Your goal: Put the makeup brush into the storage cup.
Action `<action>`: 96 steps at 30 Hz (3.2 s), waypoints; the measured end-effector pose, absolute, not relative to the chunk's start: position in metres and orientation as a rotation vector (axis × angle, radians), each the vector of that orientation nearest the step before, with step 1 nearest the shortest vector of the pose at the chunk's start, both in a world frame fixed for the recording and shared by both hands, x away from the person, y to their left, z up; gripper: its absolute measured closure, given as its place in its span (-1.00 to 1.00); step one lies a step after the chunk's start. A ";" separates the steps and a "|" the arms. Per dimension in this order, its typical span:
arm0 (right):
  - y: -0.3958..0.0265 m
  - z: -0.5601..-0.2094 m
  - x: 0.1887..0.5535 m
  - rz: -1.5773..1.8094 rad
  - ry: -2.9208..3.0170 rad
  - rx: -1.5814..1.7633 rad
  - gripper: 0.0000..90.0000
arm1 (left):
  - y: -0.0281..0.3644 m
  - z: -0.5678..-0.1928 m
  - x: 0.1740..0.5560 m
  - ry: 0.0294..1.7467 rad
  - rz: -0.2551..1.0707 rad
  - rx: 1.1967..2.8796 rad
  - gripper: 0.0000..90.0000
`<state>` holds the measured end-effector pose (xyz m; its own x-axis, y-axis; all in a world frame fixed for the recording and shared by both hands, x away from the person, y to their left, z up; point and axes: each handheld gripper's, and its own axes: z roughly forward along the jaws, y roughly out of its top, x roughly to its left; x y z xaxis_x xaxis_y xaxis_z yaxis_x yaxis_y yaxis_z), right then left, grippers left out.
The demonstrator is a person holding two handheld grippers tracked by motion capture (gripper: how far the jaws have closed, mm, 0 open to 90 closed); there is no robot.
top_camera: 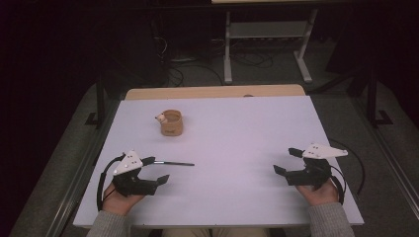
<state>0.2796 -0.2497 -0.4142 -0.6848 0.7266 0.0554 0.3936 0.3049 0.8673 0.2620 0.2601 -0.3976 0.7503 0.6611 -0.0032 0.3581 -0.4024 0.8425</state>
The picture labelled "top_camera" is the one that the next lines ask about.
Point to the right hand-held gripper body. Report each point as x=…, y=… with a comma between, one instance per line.
x=313, y=176

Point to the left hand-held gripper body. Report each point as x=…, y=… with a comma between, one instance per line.
x=130, y=184

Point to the black pen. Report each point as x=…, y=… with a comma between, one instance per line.
x=176, y=163

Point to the brown pen holder with bear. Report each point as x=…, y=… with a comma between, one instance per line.
x=172, y=126

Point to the person's right hand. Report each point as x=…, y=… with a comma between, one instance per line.
x=319, y=196

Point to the person's left hand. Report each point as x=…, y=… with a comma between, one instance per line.
x=117, y=204

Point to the black metal stand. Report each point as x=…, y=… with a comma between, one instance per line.
x=372, y=98
x=100, y=102

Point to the aluminium frame rail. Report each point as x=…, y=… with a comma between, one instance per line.
x=395, y=164
x=79, y=184

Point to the white metal desk frame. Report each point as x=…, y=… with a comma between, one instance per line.
x=227, y=49

